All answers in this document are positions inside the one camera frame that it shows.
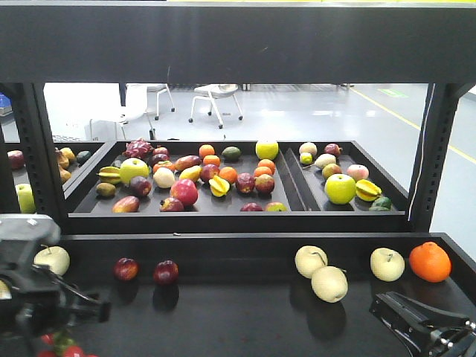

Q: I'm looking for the pink dragon fruit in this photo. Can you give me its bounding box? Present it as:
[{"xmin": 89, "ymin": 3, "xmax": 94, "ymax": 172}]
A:
[{"xmin": 122, "ymin": 138, "xmax": 154, "ymax": 158}]

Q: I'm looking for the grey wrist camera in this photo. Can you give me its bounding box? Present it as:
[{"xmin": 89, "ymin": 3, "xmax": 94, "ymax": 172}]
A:
[{"xmin": 1, "ymin": 213, "xmax": 61, "ymax": 245}]

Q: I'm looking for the yellow green apple back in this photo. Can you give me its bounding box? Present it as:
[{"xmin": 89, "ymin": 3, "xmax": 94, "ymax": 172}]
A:
[{"xmin": 255, "ymin": 141, "xmax": 279, "ymax": 161}]

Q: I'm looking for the orange tangerine front right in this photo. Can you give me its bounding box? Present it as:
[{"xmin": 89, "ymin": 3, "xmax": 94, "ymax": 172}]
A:
[{"xmin": 409, "ymin": 241, "xmax": 452, "ymax": 283}]

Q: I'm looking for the yellow starfruit left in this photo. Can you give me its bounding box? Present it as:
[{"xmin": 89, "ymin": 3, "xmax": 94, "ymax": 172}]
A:
[{"xmin": 97, "ymin": 166, "xmax": 121, "ymax": 185}]

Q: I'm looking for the red cherry cluster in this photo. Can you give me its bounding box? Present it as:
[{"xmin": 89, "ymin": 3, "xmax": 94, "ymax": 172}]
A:
[{"xmin": 36, "ymin": 331, "xmax": 96, "ymax": 357}]

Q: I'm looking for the yellow starfruit centre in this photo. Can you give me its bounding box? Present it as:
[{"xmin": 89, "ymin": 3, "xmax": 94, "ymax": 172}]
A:
[{"xmin": 208, "ymin": 175, "xmax": 230, "ymax": 197}]

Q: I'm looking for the yellow starfruit right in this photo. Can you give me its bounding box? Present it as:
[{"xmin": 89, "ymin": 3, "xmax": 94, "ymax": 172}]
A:
[{"xmin": 356, "ymin": 179, "xmax": 382, "ymax": 202}]

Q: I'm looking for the pale pear right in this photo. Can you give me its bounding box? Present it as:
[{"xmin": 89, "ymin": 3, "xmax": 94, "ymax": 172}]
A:
[{"xmin": 370, "ymin": 248, "xmax": 405, "ymax": 282}]

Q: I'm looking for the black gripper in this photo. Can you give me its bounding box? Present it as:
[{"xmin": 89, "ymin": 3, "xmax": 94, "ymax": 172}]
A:
[{"xmin": 1, "ymin": 240, "xmax": 111, "ymax": 338}]

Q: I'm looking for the large green apple right tray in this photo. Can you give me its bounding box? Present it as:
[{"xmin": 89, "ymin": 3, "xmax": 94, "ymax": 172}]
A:
[{"xmin": 324, "ymin": 173, "xmax": 356, "ymax": 205}]

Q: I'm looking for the pale pear back centre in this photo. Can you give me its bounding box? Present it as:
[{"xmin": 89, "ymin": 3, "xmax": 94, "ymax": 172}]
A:
[{"xmin": 295, "ymin": 245, "xmax": 328, "ymax": 279}]

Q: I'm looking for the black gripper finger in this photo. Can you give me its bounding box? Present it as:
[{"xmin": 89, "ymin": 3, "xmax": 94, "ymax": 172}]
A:
[{"xmin": 370, "ymin": 292, "xmax": 471, "ymax": 356}]

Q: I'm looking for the black wooden fruit stand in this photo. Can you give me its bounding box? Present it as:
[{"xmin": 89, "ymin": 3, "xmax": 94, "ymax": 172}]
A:
[{"xmin": 1, "ymin": 1, "xmax": 475, "ymax": 356}]

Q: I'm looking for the large green apple tray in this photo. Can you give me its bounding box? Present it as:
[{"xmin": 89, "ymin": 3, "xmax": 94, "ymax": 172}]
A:
[
  {"xmin": 120, "ymin": 158, "xmax": 149, "ymax": 185},
  {"xmin": 324, "ymin": 173, "xmax": 356, "ymax": 205}
]

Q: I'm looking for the large green apple left tray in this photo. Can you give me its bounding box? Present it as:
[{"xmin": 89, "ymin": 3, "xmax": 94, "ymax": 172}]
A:
[{"xmin": 120, "ymin": 158, "xmax": 149, "ymax": 185}]

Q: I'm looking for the yellow starfruit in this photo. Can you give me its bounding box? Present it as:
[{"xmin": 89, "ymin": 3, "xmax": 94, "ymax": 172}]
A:
[
  {"xmin": 208, "ymin": 175, "xmax": 230, "ymax": 197},
  {"xmin": 97, "ymin": 166, "xmax": 121, "ymax": 185},
  {"xmin": 356, "ymin": 179, "xmax": 382, "ymax": 202}
]

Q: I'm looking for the white rolling chair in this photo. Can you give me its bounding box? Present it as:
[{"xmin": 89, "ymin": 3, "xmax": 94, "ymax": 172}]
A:
[{"xmin": 188, "ymin": 83, "xmax": 244, "ymax": 129}]

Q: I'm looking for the large red apple tray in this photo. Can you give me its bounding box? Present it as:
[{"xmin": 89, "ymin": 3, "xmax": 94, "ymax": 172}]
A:
[{"xmin": 170, "ymin": 178, "xmax": 199, "ymax": 206}]

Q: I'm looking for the pale pear far left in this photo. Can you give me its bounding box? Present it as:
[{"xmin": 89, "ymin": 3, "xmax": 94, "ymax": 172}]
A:
[{"xmin": 33, "ymin": 245, "xmax": 71, "ymax": 276}]

